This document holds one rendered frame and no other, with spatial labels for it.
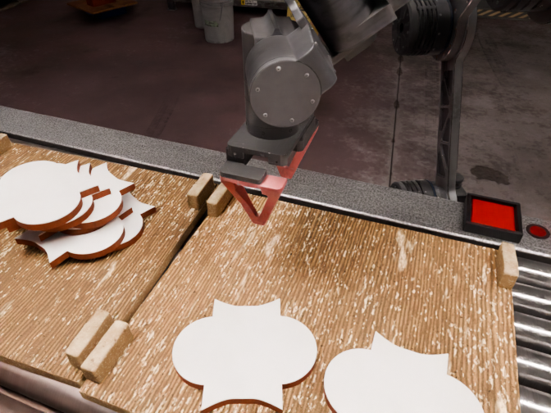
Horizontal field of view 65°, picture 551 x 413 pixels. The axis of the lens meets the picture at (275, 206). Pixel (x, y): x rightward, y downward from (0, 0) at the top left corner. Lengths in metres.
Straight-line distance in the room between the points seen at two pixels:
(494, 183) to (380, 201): 1.84
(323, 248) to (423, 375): 0.20
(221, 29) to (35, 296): 3.65
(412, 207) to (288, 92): 0.40
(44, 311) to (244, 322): 0.23
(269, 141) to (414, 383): 0.28
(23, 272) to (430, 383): 0.49
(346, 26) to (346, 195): 0.35
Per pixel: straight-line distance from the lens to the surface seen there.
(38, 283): 0.62
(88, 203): 0.61
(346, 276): 0.56
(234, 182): 0.44
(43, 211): 0.60
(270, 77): 0.35
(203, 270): 0.56
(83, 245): 0.61
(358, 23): 0.42
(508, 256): 0.61
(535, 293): 0.64
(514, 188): 2.54
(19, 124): 1.03
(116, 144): 0.88
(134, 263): 0.59
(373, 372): 0.47
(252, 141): 0.45
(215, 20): 4.08
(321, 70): 0.35
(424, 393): 0.47
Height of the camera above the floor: 1.35
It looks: 40 degrees down
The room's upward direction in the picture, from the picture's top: straight up
